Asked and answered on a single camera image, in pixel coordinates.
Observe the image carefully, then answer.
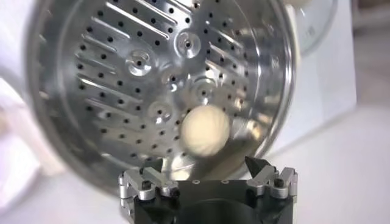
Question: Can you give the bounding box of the perforated steel steamer basket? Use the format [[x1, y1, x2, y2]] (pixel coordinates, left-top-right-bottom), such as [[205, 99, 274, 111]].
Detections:
[[26, 0, 298, 195]]

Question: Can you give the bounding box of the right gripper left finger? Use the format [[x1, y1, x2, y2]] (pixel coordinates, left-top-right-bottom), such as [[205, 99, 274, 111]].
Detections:
[[118, 157, 181, 214]]

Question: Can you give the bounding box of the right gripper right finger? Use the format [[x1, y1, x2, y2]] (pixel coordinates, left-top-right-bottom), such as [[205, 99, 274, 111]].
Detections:
[[244, 156, 299, 203]]

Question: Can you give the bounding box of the white steamed baozi bun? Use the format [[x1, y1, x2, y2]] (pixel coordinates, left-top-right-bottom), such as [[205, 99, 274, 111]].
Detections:
[[180, 105, 232, 158]]

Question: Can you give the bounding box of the round glass pot lid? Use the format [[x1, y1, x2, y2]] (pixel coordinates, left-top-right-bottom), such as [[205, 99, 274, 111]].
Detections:
[[285, 0, 339, 57]]

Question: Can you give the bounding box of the cream electric cooker base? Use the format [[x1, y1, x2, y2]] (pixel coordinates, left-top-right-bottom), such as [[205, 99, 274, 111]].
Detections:
[[0, 75, 66, 214]]

